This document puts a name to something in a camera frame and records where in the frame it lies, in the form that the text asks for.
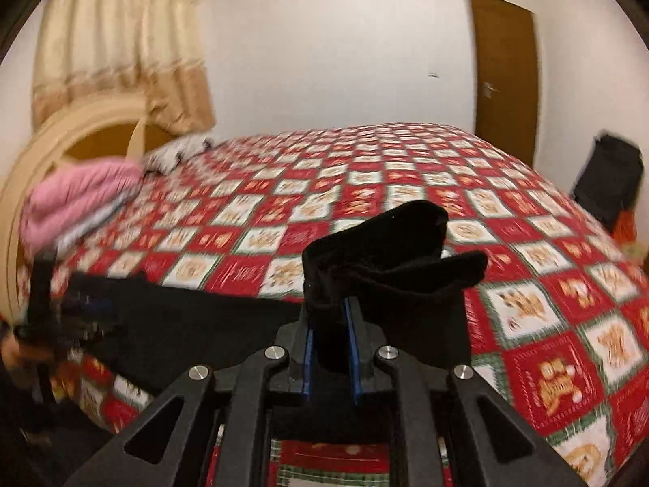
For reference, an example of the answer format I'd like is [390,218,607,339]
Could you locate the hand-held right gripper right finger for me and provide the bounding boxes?
[342,297,574,487]

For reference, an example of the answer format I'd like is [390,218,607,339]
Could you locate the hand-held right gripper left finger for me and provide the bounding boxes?
[66,297,312,487]

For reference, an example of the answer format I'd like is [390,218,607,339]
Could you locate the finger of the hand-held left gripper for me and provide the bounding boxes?
[57,276,122,348]

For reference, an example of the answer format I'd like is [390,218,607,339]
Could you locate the black pants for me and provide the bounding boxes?
[66,200,488,444]

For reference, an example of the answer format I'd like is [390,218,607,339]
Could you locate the person's left hand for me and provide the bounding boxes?
[0,335,37,368]

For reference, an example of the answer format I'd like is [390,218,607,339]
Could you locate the folded pink blanket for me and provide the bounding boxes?
[20,159,144,249]

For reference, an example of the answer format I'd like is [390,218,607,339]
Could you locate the white patterned pillow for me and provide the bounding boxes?
[141,134,216,178]

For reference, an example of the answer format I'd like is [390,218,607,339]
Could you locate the cream and brown headboard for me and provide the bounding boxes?
[0,96,176,325]

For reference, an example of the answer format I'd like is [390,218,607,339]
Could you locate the red printed bed sheet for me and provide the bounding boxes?
[17,122,649,487]

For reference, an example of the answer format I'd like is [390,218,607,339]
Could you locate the beige patterned curtain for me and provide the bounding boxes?
[31,0,216,135]

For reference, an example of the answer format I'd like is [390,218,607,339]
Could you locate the red plastic bag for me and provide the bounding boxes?
[613,210,637,241]

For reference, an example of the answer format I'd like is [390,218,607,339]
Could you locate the black suitcase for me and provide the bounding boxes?
[572,133,645,224]

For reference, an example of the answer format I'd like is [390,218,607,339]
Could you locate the brown wooden door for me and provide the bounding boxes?
[465,0,539,168]

